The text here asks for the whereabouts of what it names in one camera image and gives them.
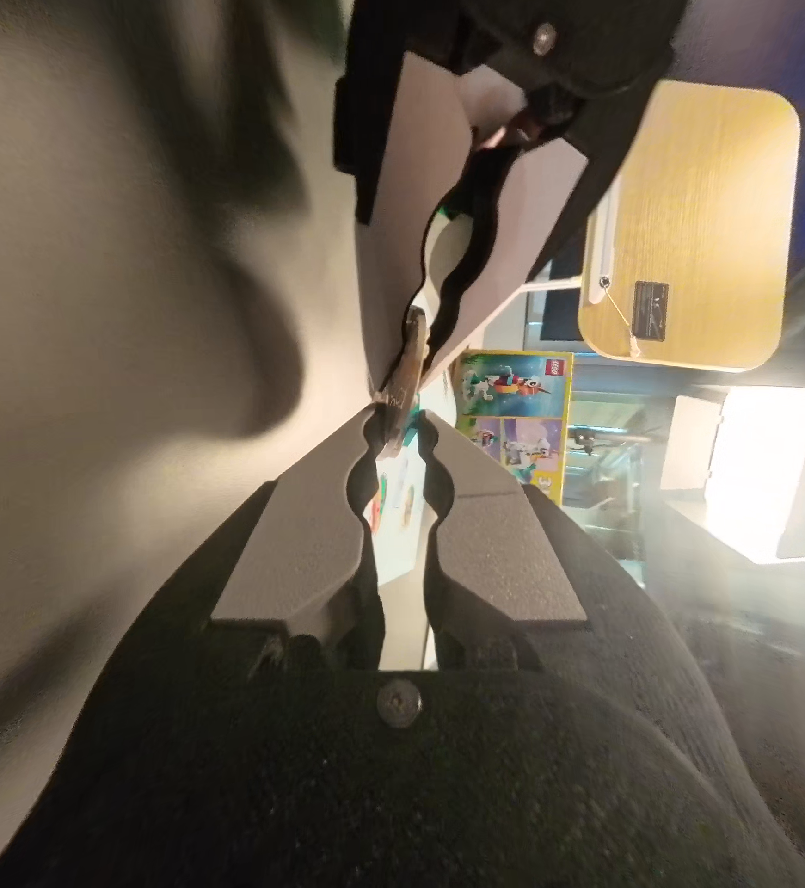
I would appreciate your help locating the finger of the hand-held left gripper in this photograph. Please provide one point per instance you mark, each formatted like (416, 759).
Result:
(402, 173)
(520, 222)

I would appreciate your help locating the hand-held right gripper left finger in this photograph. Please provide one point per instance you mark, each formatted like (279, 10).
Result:
(291, 555)

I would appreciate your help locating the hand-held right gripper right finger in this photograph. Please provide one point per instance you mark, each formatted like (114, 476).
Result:
(506, 555)

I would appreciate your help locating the round white lego plate assembly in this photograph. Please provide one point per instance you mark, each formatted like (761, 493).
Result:
(402, 374)

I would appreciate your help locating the lego instruction booklet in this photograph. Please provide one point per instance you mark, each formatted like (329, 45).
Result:
(402, 548)

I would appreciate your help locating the yellow lego set box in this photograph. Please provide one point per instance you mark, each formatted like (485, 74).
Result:
(513, 416)

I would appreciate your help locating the white box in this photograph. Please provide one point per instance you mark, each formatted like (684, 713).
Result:
(756, 472)

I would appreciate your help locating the wooden chair with white frame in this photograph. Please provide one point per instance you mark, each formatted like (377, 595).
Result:
(707, 222)

